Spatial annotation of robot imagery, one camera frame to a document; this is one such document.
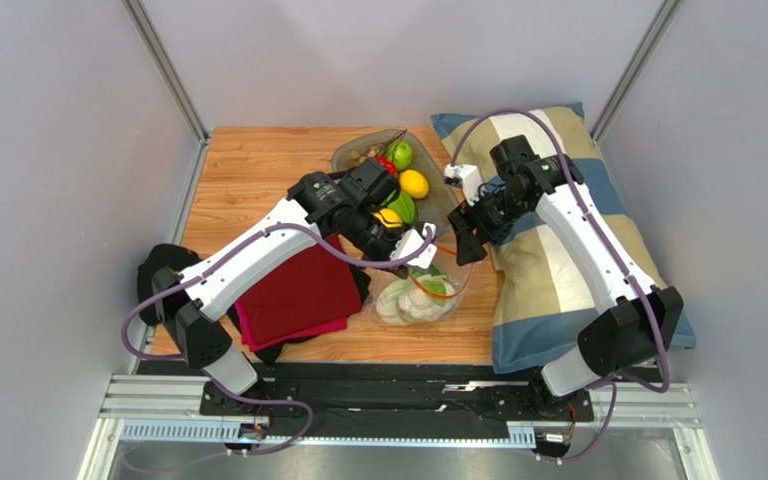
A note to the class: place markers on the clear orange-zip plastic bag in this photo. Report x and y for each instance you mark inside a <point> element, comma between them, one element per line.
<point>445,263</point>

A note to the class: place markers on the pink folded cloth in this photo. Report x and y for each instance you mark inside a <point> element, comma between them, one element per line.
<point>247,334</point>

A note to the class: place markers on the grey transparent food tray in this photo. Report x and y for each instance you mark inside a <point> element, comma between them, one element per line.
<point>436,206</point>

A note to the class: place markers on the black folded cloth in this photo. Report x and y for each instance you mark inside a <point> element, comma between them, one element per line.
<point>357,293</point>

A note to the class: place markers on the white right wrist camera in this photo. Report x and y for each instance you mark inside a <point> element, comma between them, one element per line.
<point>467,178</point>

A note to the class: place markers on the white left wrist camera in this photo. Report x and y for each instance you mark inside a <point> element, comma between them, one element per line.
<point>415,251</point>

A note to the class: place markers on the toy lettuce head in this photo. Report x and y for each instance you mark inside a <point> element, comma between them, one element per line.
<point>386,301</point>

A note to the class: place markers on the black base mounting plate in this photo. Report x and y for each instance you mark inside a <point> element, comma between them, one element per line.
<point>397,401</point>

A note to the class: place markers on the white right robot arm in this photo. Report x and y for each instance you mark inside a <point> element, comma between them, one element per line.
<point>636,318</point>

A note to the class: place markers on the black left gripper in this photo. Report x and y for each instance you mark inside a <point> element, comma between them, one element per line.
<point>397,233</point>

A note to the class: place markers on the green toy apple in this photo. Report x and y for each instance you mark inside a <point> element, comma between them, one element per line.
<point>400,154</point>

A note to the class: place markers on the green toy starfruit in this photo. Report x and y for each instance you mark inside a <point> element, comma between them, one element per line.
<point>404,206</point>

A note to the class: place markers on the red toy bell pepper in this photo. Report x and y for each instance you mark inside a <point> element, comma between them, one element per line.
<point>387,165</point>

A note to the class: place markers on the dark red folded cloth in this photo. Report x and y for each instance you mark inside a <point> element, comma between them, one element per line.
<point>304,293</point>

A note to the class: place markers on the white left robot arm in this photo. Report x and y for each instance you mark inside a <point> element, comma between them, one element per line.
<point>318,206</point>

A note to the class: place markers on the white toy cauliflower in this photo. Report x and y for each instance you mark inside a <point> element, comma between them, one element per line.
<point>430,302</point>

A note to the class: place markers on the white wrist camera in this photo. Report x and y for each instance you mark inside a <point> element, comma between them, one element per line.
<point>467,178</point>
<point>415,251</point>

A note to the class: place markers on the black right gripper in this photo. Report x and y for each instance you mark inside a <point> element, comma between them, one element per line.
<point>467,233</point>

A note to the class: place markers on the brown longan bunch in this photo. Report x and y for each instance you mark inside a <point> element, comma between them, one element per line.
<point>377,144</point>

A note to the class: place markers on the aluminium front rail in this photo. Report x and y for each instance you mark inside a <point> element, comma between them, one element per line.
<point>148,428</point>

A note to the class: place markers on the yellow toy lemon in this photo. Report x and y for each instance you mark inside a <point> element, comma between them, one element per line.
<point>414,184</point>
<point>389,218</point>

